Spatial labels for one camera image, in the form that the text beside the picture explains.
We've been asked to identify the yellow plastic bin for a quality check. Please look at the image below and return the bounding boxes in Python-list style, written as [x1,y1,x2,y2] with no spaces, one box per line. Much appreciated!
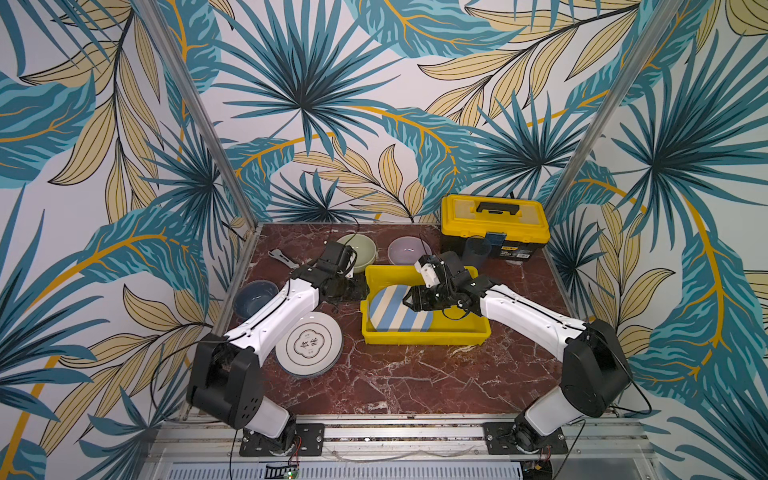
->
[360,265,491,346]

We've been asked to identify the blue striped plate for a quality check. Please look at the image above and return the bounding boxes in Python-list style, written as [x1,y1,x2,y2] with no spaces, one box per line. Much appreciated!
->
[392,285,433,332]
[370,285,420,332]

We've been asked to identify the white plate green rings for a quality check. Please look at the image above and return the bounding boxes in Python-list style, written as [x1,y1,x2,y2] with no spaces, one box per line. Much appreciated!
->
[275,310,344,379]

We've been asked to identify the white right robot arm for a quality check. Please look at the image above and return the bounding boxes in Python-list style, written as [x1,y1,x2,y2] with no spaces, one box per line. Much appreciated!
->
[403,251,633,453]

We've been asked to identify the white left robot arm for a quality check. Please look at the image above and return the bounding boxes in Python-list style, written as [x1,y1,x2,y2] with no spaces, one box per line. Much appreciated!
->
[186,242,365,439]

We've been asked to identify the pale green bowl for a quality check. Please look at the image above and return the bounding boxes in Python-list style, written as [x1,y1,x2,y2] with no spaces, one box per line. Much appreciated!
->
[338,233,378,274]

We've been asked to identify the lilac bowl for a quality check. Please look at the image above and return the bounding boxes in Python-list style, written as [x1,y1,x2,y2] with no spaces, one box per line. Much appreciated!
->
[387,236,432,266]

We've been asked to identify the blue textured plastic cup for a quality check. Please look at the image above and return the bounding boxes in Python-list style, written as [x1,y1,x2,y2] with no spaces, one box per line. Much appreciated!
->
[462,237,492,269]

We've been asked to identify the metal wrench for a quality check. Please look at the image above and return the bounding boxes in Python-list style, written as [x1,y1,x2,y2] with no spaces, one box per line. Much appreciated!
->
[268,249,300,270]

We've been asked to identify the dark blue bowl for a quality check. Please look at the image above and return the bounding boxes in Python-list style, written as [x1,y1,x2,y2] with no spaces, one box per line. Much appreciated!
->
[233,280,279,321]

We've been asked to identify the yellow black plastic toolbox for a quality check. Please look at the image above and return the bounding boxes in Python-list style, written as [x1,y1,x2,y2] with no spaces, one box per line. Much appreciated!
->
[440,194,551,261]

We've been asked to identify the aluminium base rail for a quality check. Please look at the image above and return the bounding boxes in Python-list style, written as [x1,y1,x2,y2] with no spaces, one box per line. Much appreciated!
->
[137,413,601,480]

